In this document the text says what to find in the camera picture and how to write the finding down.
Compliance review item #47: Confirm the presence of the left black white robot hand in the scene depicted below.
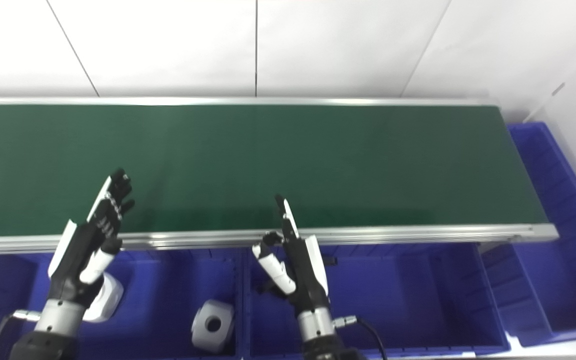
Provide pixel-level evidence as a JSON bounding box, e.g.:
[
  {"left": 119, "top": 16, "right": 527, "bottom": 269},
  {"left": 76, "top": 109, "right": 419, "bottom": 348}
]
[{"left": 48, "top": 168, "right": 136, "bottom": 308}]

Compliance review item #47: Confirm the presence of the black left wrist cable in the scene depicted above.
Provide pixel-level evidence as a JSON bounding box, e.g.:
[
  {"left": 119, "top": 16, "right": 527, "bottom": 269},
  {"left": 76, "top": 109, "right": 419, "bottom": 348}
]
[{"left": 0, "top": 310, "right": 41, "bottom": 360}]

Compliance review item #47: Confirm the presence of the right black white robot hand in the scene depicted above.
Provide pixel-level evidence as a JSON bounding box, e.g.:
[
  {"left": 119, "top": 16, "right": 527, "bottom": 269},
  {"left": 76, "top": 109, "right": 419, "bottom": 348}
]
[{"left": 252, "top": 194, "right": 331, "bottom": 315}]

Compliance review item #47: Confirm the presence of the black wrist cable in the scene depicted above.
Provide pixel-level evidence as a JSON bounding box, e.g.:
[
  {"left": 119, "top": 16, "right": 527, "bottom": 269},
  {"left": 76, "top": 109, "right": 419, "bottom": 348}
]
[
  {"left": 333, "top": 315, "right": 389, "bottom": 360},
  {"left": 0, "top": 310, "right": 41, "bottom": 360}
]

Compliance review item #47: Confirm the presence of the white cube part with hole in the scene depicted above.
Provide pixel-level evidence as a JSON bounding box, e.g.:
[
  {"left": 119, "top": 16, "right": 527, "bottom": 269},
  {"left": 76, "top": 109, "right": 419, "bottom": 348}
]
[{"left": 191, "top": 299, "right": 235, "bottom": 355}]

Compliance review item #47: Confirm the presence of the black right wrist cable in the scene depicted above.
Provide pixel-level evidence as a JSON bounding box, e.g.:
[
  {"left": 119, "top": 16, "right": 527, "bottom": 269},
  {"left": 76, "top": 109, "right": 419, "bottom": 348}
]
[{"left": 333, "top": 315, "right": 389, "bottom": 360}]

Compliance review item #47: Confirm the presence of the white round part with hole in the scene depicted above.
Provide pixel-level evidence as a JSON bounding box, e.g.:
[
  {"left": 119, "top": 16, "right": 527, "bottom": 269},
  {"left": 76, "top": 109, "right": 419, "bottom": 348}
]
[{"left": 82, "top": 272, "right": 125, "bottom": 323}]

